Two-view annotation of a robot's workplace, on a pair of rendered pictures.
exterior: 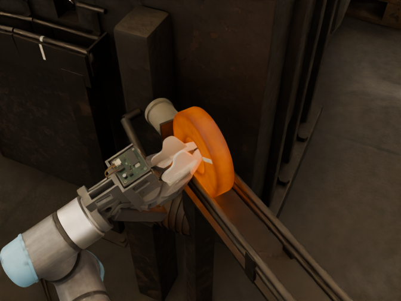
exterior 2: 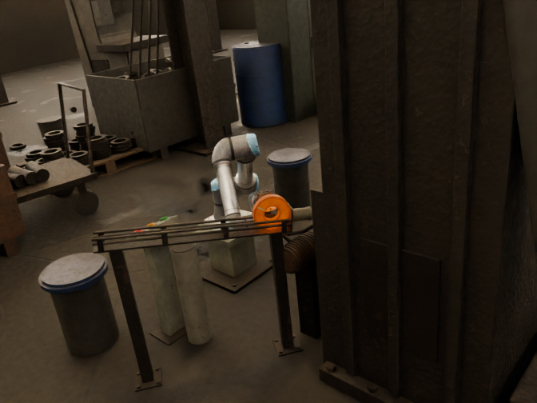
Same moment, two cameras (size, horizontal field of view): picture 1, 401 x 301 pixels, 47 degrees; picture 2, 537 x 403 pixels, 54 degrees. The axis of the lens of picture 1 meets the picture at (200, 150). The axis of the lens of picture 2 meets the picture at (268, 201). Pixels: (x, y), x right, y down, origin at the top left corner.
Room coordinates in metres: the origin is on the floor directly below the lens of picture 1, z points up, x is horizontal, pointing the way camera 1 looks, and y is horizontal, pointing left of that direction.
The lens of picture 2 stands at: (1.17, -1.88, 1.64)
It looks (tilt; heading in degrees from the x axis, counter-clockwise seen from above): 24 degrees down; 109
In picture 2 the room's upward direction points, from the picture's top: 6 degrees counter-clockwise
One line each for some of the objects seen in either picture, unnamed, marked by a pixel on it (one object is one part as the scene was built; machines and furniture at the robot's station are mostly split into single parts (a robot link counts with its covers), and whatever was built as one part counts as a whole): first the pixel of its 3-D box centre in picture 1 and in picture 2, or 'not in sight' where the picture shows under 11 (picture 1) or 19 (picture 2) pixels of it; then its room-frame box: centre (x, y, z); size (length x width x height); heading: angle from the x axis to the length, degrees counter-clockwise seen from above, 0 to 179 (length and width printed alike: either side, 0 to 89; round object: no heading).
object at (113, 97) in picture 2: not in sight; (166, 101); (-1.62, 3.14, 0.43); 1.23 x 0.93 x 0.87; 63
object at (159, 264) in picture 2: not in sight; (162, 278); (-0.08, 0.02, 0.31); 0.24 x 0.16 x 0.62; 65
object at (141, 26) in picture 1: (148, 67); not in sight; (0.78, 0.11, 0.68); 0.11 x 0.08 x 0.24; 155
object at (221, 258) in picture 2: not in sight; (232, 249); (0.03, 0.64, 0.13); 0.40 x 0.40 x 0.26; 66
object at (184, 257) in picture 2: not in sight; (192, 293); (0.08, -0.01, 0.26); 0.12 x 0.12 x 0.52
